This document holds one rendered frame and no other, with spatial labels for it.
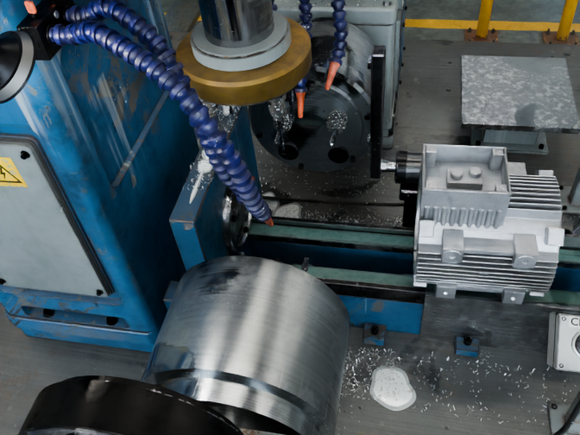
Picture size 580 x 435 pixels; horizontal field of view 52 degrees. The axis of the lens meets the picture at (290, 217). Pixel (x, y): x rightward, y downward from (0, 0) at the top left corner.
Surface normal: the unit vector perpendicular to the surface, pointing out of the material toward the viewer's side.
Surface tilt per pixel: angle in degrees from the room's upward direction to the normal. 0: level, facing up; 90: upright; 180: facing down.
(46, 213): 90
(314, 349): 51
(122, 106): 90
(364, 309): 90
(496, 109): 0
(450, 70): 0
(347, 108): 90
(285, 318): 28
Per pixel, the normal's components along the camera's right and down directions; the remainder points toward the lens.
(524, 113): -0.09, -0.68
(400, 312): -0.19, 0.72
